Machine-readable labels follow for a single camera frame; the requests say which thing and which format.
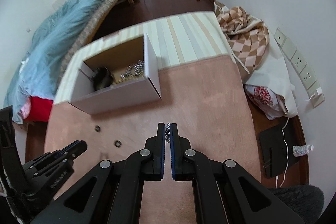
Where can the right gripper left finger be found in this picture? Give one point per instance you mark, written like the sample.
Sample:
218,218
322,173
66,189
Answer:
111,192

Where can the black flat case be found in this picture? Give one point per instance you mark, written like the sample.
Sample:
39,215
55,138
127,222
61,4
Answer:
277,150

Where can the striped table cloth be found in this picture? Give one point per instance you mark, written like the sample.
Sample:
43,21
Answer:
176,40

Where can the white charger plug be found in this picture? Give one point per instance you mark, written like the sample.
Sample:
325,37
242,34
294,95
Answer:
318,92

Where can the checkered mattress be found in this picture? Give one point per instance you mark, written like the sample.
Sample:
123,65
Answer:
87,34

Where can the red white patterned bag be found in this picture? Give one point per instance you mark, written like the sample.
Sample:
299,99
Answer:
269,102

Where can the white plastic bottle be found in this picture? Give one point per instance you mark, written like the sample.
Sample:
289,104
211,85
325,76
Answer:
299,151

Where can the black smart band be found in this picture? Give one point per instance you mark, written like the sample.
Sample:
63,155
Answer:
102,78

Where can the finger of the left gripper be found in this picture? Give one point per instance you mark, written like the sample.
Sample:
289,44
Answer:
71,151

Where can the white cardboard box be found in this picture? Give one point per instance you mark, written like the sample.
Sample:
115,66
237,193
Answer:
134,67

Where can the white wall socket strip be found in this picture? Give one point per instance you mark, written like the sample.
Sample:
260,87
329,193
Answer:
304,71

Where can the red bed sheet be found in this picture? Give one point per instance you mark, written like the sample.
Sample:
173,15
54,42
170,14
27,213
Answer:
40,110

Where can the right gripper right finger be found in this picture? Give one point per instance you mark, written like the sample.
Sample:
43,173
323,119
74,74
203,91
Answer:
224,192

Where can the light blue duvet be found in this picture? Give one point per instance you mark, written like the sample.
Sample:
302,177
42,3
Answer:
40,68

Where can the checkered beige blanket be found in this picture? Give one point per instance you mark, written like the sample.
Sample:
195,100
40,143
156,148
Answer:
247,36

